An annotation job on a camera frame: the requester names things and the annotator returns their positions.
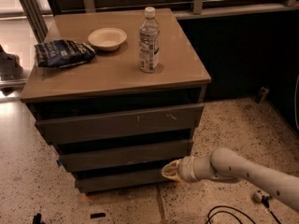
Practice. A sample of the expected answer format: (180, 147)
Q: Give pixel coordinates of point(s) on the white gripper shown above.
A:
(186, 169)

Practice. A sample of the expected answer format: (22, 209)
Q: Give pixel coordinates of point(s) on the grey drawer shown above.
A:
(115, 157)
(119, 124)
(118, 181)

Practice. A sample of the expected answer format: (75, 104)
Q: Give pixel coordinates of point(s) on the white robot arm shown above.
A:
(224, 165)

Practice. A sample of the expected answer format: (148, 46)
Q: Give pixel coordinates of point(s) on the grey bottom drawer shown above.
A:
(118, 181)

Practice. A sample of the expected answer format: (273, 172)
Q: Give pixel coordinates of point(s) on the grey top drawer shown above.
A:
(119, 124)

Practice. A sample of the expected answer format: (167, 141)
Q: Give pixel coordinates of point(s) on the grey drawer cabinet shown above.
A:
(113, 82)

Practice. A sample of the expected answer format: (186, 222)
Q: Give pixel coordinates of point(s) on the black floor tape strip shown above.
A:
(97, 215)

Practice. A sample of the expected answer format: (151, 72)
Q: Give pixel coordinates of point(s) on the white power strip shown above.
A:
(259, 196)

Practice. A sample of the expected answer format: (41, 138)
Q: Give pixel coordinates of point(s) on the black object at floor edge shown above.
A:
(37, 219)

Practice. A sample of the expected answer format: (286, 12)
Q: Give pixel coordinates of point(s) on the clear plastic water bottle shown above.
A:
(149, 36)

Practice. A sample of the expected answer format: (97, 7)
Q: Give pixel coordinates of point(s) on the white paper bowl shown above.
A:
(107, 39)

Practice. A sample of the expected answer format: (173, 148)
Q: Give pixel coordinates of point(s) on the blue chip bag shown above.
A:
(62, 53)

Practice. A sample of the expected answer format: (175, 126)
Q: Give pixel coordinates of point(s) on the small dark wall device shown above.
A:
(263, 92)

